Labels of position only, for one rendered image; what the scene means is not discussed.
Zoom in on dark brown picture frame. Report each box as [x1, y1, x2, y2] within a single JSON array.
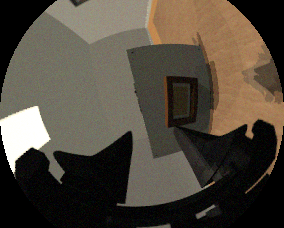
[[163, 75, 198, 128]]

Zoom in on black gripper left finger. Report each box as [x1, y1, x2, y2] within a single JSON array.
[[54, 131, 133, 204]]

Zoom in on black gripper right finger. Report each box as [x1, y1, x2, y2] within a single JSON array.
[[173, 124, 248, 187]]

